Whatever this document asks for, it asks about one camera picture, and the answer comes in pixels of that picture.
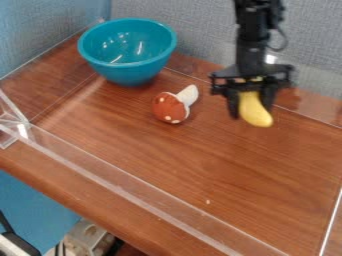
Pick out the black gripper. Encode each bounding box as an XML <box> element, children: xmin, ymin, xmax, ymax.
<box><xmin>210</xmin><ymin>38</ymin><xmax>294</xmax><ymax>119</ymax></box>

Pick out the clear acrylic tray wall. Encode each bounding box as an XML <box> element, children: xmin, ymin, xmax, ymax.
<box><xmin>0</xmin><ymin>18</ymin><xmax>342</xmax><ymax>256</ymax></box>

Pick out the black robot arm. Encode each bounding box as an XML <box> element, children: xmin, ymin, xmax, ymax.
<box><xmin>210</xmin><ymin>0</ymin><xmax>296</xmax><ymax>119</ymax></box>

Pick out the yellow toy banana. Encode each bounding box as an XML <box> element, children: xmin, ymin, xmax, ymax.
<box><xmin>238</xmin><ymin>89</ymin><xmax>274</xmax><ymax>128</ymax></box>

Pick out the red white toy mushroom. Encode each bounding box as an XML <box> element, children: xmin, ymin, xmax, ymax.
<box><xmin>153</xmin><ymin>84</ymin><xmax>199</xmax><ymax>124</ymax></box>

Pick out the blue plastic bowl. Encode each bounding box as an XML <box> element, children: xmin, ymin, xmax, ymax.
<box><xmin>78</xmin><ymin>18</ymin><xmax>178</xmax><ymax>87</ymax></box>

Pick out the grey power strip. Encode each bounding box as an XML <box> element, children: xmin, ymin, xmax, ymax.
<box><xmin>54</xmin><ymin>219</ymin><xmax>117</xmax><ymax>256</ymax></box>

